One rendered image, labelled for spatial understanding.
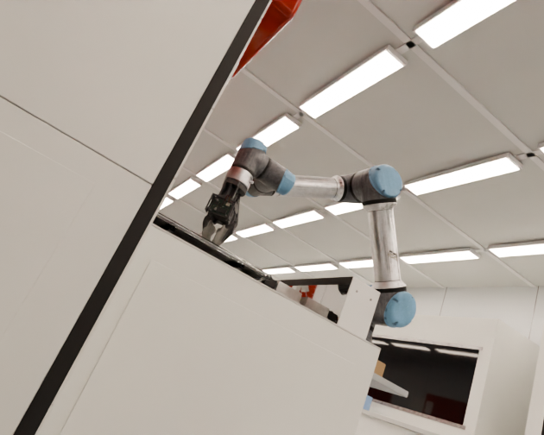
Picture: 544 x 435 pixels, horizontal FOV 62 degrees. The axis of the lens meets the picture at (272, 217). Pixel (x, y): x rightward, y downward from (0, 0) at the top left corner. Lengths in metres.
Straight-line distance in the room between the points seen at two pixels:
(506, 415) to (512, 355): 0.51
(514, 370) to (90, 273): 4.35
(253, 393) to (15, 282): 0.50
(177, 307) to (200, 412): 0.19
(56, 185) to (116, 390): 0.38
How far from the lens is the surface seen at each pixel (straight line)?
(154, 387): 0.87
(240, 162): 1.30
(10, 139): 0.65
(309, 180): 1.55
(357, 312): 1.15
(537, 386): 4.19
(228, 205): 1.23
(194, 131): 0.70
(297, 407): 1.00
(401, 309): 1.54
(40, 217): 0.63
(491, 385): 4.49
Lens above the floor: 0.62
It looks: 21 degrees up
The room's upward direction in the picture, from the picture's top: 23 degrees clockwise
